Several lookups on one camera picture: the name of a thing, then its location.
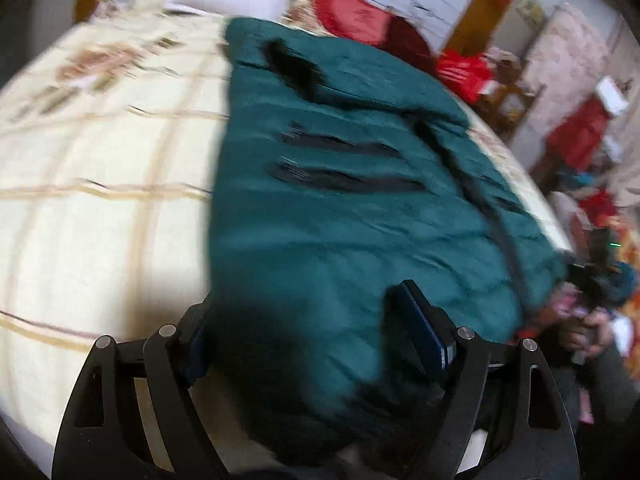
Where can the wooden chair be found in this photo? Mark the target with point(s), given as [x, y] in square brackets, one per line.
[510, 100]

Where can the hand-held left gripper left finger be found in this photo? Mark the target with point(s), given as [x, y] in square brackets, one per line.
[165, 360]

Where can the dark red velvet cushion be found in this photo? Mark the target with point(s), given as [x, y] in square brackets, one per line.
[412, 42]

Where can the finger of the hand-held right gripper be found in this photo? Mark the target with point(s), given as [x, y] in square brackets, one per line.
[582, 272]

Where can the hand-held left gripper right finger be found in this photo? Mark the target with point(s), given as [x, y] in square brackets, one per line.
[426, 327]

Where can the red cloth bundle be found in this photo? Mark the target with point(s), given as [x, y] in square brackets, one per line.
[580, 132]

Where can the red shopping bag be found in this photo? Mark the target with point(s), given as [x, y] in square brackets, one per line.
[462, 75]

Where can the person's right hand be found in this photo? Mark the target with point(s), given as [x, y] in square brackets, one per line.
[595, 332]

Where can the framed wall picture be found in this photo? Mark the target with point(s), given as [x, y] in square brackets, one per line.
[531, 12]

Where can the red heart-shaped cushion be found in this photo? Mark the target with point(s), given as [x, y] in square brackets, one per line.
[357, 15]

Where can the bed with plaid floral sheet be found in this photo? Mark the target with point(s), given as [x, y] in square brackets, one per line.
[100, 185]

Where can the green puffer jacket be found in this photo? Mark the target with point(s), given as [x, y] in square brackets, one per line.
[350, 200]

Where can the wooden door frame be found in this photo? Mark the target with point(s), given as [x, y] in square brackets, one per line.
[482, 5]

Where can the pink floral curtain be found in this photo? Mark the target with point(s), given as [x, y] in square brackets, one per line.
[565, 60]

